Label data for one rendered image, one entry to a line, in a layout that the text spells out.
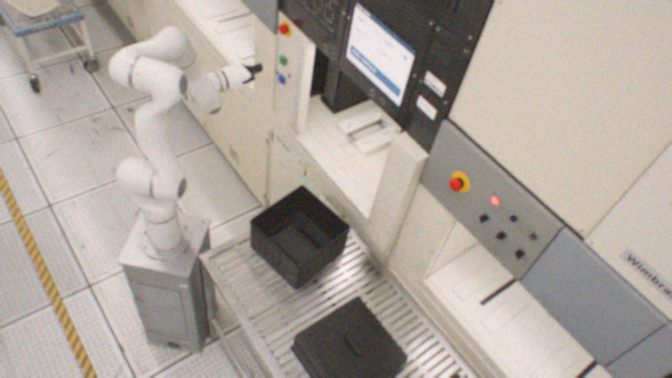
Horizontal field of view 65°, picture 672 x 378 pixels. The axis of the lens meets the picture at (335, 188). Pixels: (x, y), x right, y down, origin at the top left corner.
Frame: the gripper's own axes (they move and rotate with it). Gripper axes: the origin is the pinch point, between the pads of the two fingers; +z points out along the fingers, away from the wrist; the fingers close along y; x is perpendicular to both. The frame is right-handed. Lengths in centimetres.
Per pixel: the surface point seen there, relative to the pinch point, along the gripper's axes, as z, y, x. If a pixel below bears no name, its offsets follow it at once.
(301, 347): -40, 96, -34
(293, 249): -17, 57, -43
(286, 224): -13, 47, -41
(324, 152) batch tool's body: 18.3, 27.4, -33.2
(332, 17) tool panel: 12.2, 26.9, 36.1
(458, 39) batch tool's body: 12, 77, 60
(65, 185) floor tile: -75, -87, -120
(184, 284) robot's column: -58, 44, -52
